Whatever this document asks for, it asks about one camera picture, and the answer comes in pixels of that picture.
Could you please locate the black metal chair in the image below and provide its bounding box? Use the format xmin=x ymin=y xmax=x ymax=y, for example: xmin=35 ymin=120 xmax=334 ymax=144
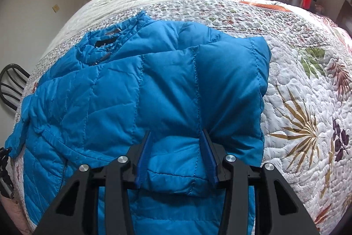
xmin=0 ymin=64 xmax=31 ymax=111

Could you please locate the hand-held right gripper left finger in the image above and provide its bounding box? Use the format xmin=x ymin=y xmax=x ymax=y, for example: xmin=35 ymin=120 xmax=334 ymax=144
xmin=33 ymin=130 xmax=152 ymax=235

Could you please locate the blue puffer jacket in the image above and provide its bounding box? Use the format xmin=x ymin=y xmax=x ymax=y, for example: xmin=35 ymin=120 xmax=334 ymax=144
xmin=5 ymin=10 xmax=272 ymax=235

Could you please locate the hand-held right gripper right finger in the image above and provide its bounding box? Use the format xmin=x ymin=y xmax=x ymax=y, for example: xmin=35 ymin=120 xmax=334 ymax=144
xmin=199 ymin=129 xmax=321 ymax=235

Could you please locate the dark wooden headboard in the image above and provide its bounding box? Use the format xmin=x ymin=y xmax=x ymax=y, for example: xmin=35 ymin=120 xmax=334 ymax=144
xmin=337 ymin=1 xmax=352 ymax=37

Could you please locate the bed with floral quilt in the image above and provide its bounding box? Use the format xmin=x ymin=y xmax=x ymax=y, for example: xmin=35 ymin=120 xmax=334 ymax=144
xmin=5 ymin=0 xmax=352 ymax=235

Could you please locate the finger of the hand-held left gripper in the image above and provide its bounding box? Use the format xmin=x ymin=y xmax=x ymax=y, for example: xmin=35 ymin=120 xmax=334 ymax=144
xmin=0 ymin=147 xmax=14 ymax=198

